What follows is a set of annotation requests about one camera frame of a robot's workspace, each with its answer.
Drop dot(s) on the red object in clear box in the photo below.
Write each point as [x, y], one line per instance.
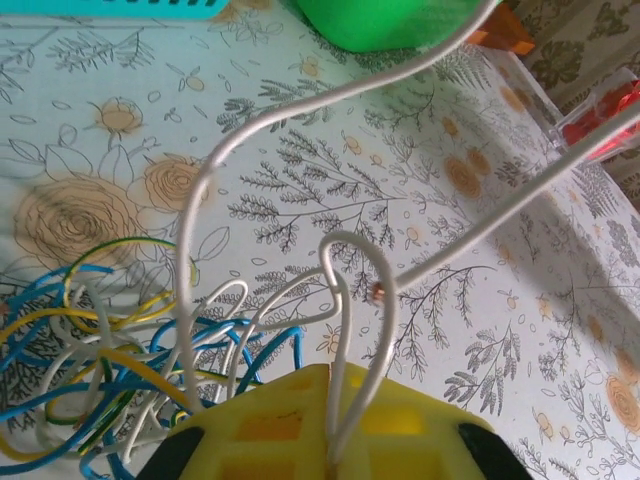
[607, 82]

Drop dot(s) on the wooden board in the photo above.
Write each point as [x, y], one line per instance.
[505, 35]

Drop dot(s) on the teal plastic basket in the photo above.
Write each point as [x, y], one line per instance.
[125, 7]

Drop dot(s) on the floral printed table cover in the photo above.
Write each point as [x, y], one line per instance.
[450, 350]

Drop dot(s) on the red shiny sweets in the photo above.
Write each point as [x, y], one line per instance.
[582, 130]

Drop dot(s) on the green plastic basket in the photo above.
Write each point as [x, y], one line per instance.
[380, 25]

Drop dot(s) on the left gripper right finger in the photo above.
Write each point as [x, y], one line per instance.
[410, 440]

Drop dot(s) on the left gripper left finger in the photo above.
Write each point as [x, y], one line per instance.
[260, 435]

